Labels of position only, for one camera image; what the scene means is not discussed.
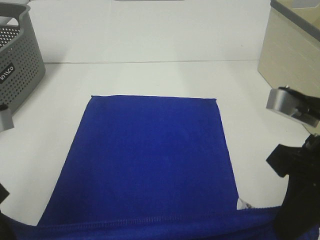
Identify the beige plastic bin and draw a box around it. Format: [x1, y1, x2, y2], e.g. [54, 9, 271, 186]
[257, 0, 320, 136]

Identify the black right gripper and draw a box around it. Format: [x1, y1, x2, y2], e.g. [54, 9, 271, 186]
[266, 134, 320, 240]

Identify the blue towel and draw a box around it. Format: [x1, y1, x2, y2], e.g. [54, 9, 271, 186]
[6, 95, 279, 240]

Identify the white towel label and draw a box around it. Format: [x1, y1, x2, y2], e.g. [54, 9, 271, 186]
[236, 197, 252, 211]

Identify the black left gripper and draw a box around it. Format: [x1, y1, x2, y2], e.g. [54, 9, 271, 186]
[0, 184, 17, 240]

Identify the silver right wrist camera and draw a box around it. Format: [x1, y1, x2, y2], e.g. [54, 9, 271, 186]
[266, 86, 320, 128]

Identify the grey perforated plastic basket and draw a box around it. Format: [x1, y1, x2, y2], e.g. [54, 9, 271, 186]
[0, 2, 46, 113]

